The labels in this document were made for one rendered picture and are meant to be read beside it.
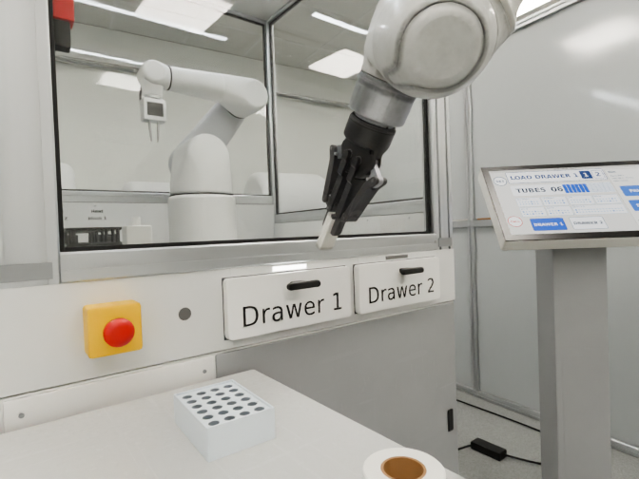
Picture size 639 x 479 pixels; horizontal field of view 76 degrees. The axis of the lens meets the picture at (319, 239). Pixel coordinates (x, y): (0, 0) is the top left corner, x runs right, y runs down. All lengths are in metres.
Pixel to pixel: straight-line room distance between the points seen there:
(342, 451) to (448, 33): 0.43
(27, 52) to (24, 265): 0.29
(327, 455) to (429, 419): 0.74
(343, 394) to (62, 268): 0.61
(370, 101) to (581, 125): 1.77
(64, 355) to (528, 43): 2.37
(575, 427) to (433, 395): 0.54
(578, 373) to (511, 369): 1.05
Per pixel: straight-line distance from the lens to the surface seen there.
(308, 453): 0.51
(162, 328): 0.74
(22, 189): 0.70
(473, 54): 0.41
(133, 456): 0.56
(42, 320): 0.70
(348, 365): 0.96
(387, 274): 0.99
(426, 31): 0.40
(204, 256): 0.75
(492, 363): 2.63
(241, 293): 0.76
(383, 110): 0.60
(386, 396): 1.07
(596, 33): 2.37
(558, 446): 1.60
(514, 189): 1.42
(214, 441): 0.51
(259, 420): 0.53
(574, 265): 1.48
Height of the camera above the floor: 1.01
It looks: 1 degrees down
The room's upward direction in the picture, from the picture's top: 2 degrees counter-clockwise
